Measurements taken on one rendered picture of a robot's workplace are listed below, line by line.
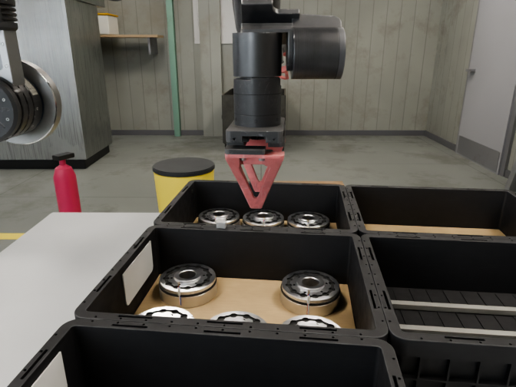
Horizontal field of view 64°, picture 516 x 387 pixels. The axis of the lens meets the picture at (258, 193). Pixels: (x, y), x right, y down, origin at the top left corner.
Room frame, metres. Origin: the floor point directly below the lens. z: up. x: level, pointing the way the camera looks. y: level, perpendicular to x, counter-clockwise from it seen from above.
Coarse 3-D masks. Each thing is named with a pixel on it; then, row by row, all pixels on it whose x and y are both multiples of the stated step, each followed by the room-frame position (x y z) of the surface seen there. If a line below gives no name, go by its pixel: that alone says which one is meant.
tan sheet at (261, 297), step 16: (224, 288) 0.67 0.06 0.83; (240, 288) 0.67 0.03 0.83; (256, 288) 0.67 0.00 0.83; (272, 288) 0.67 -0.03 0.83; (144, 304) 0.62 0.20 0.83; (160, 304) 0.62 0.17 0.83; (208, 304) 0.62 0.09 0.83; (224, 304) 0.62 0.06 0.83; (240, 304) 0.62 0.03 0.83; (256, 304) 0.62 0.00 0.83; (272, 304) 0.62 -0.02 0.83; (272, 320) 0.57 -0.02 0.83; (336, 320) 0.57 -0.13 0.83; (352, 320) 0.57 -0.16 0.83
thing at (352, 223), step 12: (192, 180) 1.03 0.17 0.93; (204, 180) 1.03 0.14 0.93; (216, 180) 1.03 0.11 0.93; (228, 180) 1.03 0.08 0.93; (180, 192) 0.93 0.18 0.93; (168, 204) 0.85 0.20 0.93; (348, 204) 0.85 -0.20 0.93; (348, 216) 0.78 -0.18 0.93; (252, 228) 0.72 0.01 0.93; (264, 228) 0.72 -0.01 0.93; (276, 228) 0.72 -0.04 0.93; (288, 228) 0.72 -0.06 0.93; (300, 228) 0.72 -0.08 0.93; (312, 228) 0.72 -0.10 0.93
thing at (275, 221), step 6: (258, 210) 0.99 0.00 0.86; (264, 210) 0.99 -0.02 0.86; (270, 210) 0.99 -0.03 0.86; (246, 216) 0.95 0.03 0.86; (252, 216) 0.95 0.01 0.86; (276, 216) 0.95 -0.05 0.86; (282, 216) 0.95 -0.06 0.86; (246, 222) 0.92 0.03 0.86; (252, 222) 0.91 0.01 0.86; (258, 222) 0.91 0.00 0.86; (270, 222) 0.92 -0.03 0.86; (276, 222) 0.91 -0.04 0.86; (282, 222) 0.92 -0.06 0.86
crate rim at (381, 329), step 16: (144, 240) 0.67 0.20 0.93; (352, 240) 0.67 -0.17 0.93; (128, 256) 0.61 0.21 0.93; (112, 272) 0.56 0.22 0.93; (368, 272) 0.56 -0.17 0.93; (96, 288) 0.51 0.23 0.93; (368, 288) 0.51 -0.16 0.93; (80, 304) 0.47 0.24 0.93; (112, 320) 0.44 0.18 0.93; (128, 320) 0.44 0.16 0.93; (144, 320) 0.44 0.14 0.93; (160, 320) 0.44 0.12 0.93; (176, 320) 0.44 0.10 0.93; (192, 320) 0.44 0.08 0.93; (208, 320) 0.44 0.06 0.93; (224, 320) 0.44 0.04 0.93; (384, 320) 0.44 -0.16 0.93; (352, 336) 0.41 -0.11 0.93; (368, 336) 0.41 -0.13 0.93; (384, 336) 0.41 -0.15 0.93
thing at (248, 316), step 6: (228, 312) 0.55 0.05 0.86; (234, 312) 0.55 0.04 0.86; (240, 312) 0.55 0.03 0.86; (246, 312) 0.55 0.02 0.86; (216, 318) 0.54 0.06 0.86; (222, 318) 0.54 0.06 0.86; (228, 318) 0.54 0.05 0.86; (234, 318) 0.54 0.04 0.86; (240, 318) 0.54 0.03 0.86; (246, 318) 0.54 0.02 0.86; (252, 318) 0.54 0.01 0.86; (258, 318) 0.54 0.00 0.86
